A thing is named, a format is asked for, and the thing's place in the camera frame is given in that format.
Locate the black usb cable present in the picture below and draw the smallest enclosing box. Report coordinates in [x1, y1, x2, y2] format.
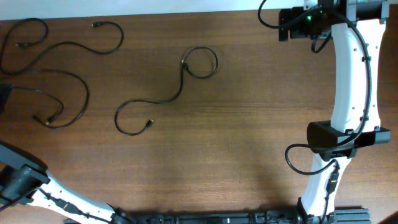
[0, 17, 124, 76]
[114, 46, 219, 136]
[0, 68, 90, 130]

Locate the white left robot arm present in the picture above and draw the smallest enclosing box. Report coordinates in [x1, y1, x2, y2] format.
[1, 141, 138, 224]

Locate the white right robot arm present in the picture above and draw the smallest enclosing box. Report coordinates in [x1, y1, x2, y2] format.
[267, 1, 391, 223]

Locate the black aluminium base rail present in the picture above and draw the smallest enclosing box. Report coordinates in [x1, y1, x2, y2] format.
[63, 207, 371, 224]

